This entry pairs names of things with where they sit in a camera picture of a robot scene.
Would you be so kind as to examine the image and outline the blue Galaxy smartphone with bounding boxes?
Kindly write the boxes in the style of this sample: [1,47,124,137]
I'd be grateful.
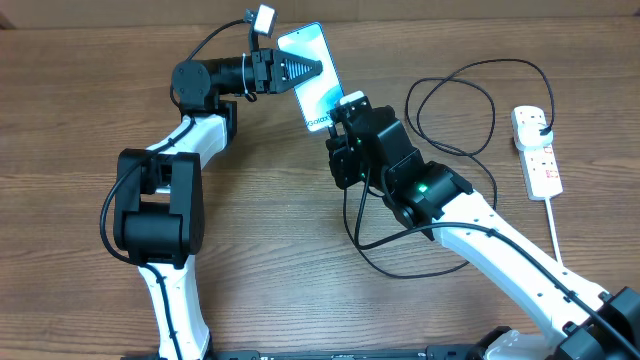
[277,22,344,132]

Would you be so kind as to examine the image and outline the black USB charging cable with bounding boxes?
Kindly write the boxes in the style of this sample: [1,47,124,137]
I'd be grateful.
[327,58,556,280]

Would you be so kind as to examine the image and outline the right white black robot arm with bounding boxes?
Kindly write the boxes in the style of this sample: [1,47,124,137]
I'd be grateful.
[326,92,639,359]

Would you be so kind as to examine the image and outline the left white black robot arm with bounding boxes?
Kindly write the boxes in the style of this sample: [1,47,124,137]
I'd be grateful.
[103,49,328,359]

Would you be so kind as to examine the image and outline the white power strip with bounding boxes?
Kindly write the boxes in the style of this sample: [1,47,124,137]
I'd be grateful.
[510,104,564,202]

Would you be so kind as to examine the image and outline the white USB wall charger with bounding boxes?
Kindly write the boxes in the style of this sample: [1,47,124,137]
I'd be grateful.
[514,122,554,151]

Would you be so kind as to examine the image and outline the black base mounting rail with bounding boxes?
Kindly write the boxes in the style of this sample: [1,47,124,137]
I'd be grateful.
[119,343,566,360]

